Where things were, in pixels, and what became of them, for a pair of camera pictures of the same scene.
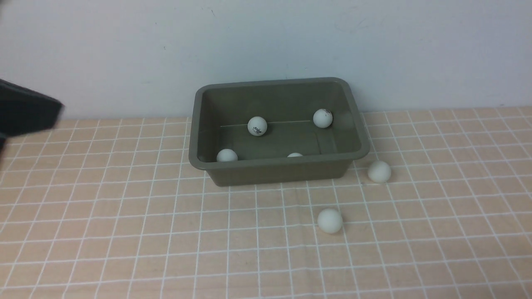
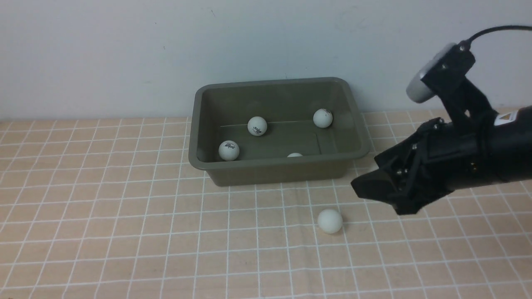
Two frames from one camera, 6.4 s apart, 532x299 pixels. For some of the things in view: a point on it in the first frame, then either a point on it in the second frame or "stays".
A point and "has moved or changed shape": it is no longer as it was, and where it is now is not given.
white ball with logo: [226, 155] has moved or changed shape
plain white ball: [329, 220] stays
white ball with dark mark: [323, 118] stays
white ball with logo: [257, 126] stays
